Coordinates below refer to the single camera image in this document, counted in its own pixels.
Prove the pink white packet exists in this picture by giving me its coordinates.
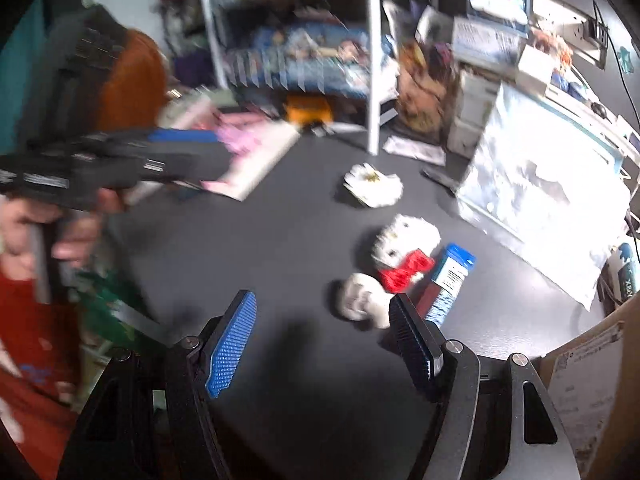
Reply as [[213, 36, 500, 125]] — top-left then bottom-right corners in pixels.
[[383, 136, 446, 167]]

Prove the white red plush toy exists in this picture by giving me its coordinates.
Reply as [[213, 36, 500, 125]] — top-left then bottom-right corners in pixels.
[[336, 214, 442, 330]]

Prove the orange toy car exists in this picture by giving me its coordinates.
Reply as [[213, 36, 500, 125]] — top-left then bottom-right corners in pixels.
[[284, 93, 333, 126]]

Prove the white drawer unit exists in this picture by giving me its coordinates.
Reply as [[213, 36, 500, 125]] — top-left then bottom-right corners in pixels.
[[447, 66, 501, 159]]

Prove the brown illustrated card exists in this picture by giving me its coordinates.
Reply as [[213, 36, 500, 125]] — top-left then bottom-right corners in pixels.
[[396, 39, 456, 144]]

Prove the white artificial flower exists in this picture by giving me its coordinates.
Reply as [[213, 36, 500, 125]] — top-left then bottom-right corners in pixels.
[[343, 162, 404, 208]]

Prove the black pen tool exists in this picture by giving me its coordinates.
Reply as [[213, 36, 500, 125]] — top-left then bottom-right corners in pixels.
[[421, 167, 459, 196]]

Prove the anime picture box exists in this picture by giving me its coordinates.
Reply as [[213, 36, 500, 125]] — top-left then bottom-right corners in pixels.
[[224, 21, 370, 99]]

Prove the orange red sleeve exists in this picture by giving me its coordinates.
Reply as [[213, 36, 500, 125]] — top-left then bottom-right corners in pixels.
[[0, 29, 170, 480]]

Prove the pink patterned box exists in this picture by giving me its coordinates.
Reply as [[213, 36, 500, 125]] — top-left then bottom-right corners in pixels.
[[213, 112, 272, 155]]

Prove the brown cardboard box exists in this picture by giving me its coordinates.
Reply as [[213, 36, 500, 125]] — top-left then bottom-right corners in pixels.
[[539, 296, 640, 479]]

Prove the blue snack bar wrapper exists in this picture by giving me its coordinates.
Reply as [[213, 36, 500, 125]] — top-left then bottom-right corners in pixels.
[[416, 244, 476, 328]]

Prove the shiny plastic bag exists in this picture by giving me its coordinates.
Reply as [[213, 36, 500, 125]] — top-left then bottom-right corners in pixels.
[[456, 84, 630, 307]]

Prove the person's left hand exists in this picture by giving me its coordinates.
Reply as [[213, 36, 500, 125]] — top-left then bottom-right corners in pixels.
[[1, 188, 125, 281]]

